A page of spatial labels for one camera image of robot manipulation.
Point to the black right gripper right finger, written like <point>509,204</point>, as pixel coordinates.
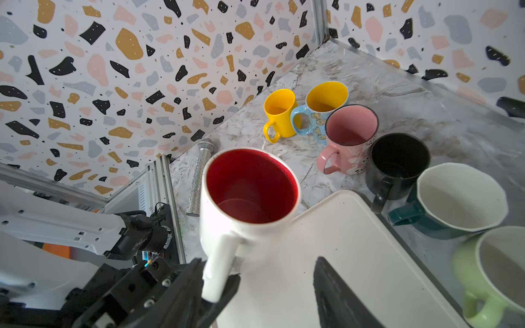
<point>338,305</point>

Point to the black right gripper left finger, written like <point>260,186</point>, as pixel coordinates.
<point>182,304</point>

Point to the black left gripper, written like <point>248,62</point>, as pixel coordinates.
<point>112,298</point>

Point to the white mug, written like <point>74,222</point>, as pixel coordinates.
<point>248,200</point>

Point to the dark green mug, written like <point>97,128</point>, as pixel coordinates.
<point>452,200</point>

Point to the light green mug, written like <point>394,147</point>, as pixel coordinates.
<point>490,267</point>

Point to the black mug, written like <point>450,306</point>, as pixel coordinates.
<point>396,160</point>

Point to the pink mug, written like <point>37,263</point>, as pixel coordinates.
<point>350,132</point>

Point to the blue patterned mug yellow inside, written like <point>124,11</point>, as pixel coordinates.
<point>321,101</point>

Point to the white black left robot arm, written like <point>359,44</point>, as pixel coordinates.
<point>67,267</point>

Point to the beige tray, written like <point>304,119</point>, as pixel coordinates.
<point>362,250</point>

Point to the glittery silver cylinder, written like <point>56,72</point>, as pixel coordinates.
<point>205,151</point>

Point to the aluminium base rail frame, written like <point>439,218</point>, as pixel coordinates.
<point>143,188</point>

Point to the aluminium corner post left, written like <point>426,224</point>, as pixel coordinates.
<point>320,15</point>

